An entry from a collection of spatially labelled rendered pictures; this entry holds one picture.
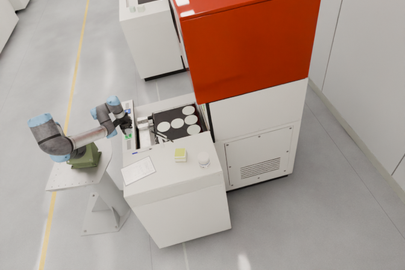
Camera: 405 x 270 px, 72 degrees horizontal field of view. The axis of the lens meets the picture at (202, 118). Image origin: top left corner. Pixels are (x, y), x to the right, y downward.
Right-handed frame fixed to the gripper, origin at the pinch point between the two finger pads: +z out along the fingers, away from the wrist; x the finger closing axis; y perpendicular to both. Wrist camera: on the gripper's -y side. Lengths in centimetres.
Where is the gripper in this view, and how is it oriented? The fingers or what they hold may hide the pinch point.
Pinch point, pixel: (126, 134)
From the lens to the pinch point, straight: 211.4
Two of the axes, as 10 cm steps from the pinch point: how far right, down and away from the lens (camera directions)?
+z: 1.4, 6.9, 7.1
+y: 9.7, -2.5, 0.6
